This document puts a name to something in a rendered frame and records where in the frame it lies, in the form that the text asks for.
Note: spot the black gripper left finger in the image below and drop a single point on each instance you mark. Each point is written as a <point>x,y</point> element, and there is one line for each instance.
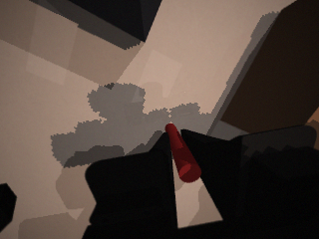
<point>136,171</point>

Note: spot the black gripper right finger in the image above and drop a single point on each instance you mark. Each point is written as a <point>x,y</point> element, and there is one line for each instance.
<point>224,163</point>

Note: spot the dark red peg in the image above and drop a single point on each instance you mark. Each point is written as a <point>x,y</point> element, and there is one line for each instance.
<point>187,167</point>

